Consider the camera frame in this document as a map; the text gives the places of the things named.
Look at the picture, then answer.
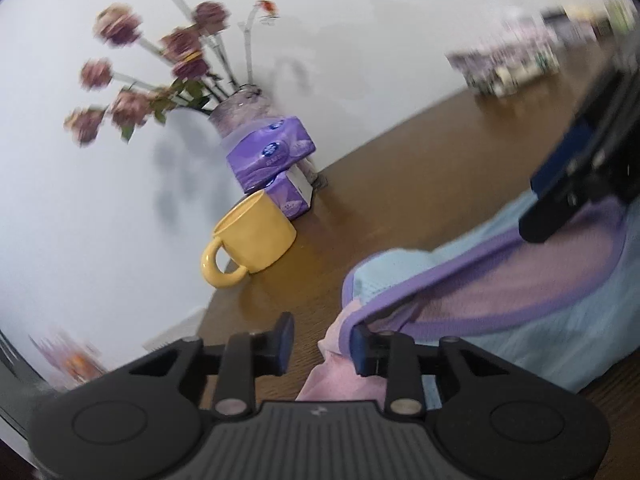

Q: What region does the dried rose bouquet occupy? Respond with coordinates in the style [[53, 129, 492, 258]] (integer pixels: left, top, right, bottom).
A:
[[64, 0, 281, 146]]

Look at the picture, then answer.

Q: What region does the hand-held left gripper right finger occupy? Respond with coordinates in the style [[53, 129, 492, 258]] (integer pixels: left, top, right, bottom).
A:
[[350, 324, 516, 418]]

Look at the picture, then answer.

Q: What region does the yellow mug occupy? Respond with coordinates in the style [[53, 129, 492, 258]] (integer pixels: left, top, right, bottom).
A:
[[201, 190, 297, 288]]

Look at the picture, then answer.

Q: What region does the lilac floral folded garment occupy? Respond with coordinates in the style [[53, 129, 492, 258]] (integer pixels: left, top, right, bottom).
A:
[[447, 35, 551, 86]]

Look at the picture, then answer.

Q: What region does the purple tissue pack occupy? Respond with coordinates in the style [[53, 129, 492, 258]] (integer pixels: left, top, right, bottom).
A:
[[265, 157, 318, 220], [226, 116, 317, 193]]

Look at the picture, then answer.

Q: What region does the pink blue purple-trimmed vest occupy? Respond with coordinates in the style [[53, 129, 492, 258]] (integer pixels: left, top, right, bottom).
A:
[[295, 192, 640, 403]]

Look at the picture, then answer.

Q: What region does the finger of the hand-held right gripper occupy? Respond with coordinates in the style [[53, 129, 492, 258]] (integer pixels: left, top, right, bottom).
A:
[[519, 162, 640, 245], [530, 55, 640, 196]]

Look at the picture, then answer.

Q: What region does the cream flower-print folded garment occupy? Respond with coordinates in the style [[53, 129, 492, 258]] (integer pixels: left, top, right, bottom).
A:
[[470, 60, 561, 97]]

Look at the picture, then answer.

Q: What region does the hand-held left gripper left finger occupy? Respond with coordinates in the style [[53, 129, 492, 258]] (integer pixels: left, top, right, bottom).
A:
[[129, 311, 296, 418]]

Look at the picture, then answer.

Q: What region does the household clutter pile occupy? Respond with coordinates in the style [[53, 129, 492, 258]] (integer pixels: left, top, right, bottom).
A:
[[30, 332, 108, 391]]

